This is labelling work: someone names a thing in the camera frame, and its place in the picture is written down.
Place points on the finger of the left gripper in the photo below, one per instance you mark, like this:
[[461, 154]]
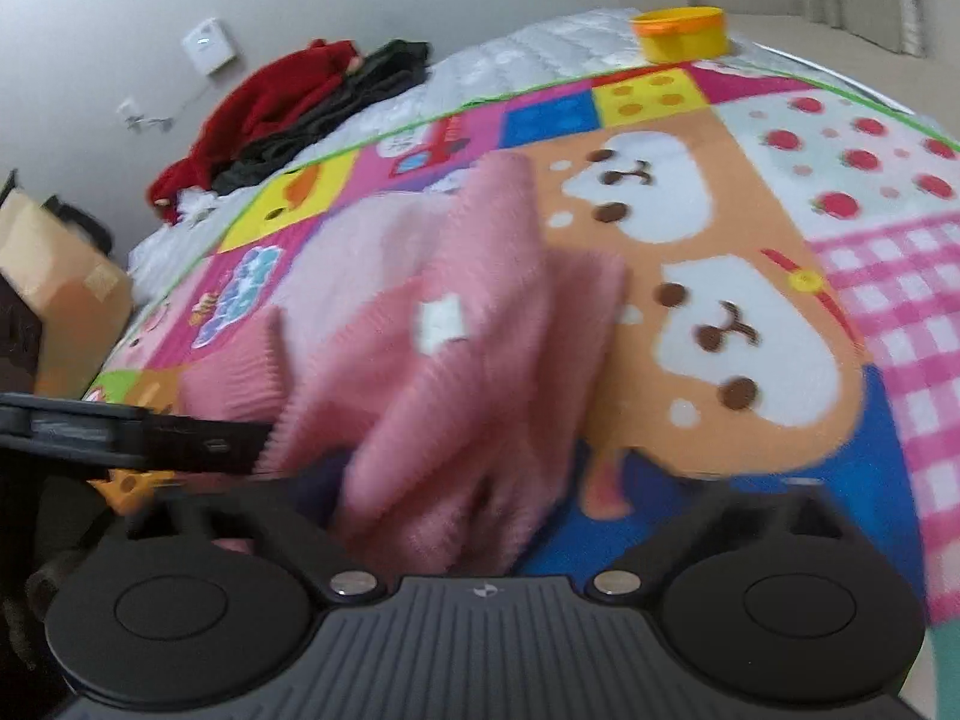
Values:
[[172, 443]]

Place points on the red fleece garment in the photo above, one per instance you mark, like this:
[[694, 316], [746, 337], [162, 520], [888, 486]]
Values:
[[270, 99]]

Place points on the colourful cartoon play mat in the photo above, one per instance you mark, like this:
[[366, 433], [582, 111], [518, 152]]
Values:
[[790, 319]]

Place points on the dark gloved left hand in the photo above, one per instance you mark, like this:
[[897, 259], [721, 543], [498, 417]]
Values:
[[49, 525]]

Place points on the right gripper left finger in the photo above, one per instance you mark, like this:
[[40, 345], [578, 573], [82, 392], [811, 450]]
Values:
[[262, 541]]

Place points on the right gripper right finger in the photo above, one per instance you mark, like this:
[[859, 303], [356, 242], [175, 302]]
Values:
[[675, 523]]

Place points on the white wall socket with cable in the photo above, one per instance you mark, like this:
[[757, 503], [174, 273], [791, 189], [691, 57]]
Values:
[[135, 119]]

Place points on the dark green garment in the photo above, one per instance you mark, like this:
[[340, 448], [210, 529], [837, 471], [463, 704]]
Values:
[[391, 70]]

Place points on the white crumpled cloth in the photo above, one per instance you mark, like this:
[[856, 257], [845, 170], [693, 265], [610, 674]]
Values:
[[194, 205]]

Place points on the brown cardboard box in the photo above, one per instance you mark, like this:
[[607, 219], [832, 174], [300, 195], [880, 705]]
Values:
[[82, 299]]

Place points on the yellow round plastic container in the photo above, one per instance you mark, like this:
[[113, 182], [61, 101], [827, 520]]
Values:
[[682, 34]]

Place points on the pink ribbed knit sweater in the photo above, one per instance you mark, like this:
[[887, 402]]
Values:
[[458, 394]]

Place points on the white quilted mattress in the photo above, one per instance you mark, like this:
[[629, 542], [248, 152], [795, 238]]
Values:
[[534, 57]]

